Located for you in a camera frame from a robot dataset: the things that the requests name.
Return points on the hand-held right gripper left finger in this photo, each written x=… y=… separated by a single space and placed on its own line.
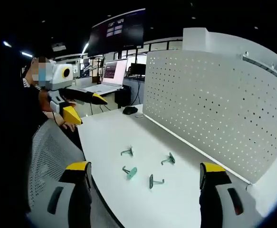
x=64 y=204

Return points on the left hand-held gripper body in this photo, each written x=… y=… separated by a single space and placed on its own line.
x=60 y=82

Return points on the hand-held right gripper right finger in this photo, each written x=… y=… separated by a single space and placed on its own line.
x=221 y=204

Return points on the green hook assembly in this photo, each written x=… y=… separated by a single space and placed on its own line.
x=131 y=173
x=171 y=158
x=128 y=152
x=151 y=181

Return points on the white perforated mounting plate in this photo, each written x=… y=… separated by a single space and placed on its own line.
x=212 y=107

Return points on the person's left hand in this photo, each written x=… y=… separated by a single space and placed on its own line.
x=68 y=126

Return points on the white open laptop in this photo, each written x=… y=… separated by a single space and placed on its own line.
x=113 y=73

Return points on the grey mesh office chair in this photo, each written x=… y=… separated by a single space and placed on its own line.
x=48 y=152

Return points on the black computer mouse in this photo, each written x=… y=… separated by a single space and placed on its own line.
x=130 y=110

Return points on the person in dark clothing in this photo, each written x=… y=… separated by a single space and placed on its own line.
x=14 y=114

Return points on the small round white puck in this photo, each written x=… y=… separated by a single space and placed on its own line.
x=139 y=115

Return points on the small black monitor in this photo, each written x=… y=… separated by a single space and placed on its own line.
x=138 y=69

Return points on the large hanging black screen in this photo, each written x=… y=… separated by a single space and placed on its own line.
x=119 y=31

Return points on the grey wall rail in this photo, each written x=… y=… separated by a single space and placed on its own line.
x=261 y=64

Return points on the white partition wall panel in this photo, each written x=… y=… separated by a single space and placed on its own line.
x=223 y=41

